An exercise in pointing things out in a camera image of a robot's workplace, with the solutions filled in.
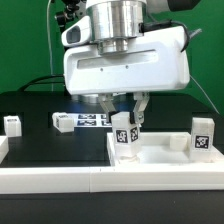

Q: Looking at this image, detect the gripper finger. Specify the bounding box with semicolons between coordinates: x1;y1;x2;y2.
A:
130;92;150;124
98;93;116;120

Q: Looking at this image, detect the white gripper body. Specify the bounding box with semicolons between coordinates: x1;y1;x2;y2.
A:
64;26;190;95

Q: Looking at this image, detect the white square table top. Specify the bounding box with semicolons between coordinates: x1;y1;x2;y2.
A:
107;132;224;166

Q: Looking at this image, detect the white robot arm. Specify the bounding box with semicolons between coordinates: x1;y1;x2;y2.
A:
62;0;201;124

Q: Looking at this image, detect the marker sheet with tags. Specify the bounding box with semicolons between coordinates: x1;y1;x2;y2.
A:
69;113;111;127

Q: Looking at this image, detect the white U-shaped fence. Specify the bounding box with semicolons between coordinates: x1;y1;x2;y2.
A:
0;134;224;195

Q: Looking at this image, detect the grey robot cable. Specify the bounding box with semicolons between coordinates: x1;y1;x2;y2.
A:
189;75;219;114

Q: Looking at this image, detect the black cable bundle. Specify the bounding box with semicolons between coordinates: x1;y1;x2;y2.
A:
18;73;66;92

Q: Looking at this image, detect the white thin cable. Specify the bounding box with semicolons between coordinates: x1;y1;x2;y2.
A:
46;0;55;92

